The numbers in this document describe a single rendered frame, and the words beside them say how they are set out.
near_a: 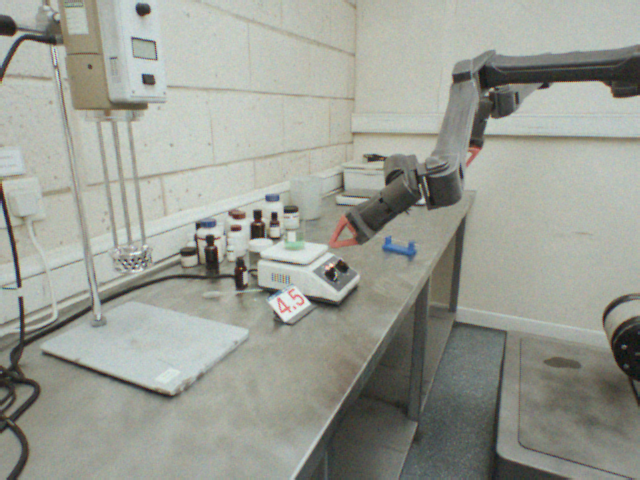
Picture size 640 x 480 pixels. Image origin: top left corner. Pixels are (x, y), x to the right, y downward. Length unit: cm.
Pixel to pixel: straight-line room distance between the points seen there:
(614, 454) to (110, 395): 110
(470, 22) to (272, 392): 202
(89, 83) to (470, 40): 192
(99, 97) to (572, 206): 208
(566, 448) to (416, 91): 172
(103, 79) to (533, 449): 117
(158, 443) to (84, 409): 14
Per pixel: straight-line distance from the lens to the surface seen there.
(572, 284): 247
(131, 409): 67
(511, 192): 234
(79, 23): 70
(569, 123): 226
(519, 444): 125
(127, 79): 66
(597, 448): 131
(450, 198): 77
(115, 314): 93
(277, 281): 94
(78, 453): 63
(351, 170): 208
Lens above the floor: 114
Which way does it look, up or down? 17 degrees down
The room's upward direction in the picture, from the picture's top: straight up
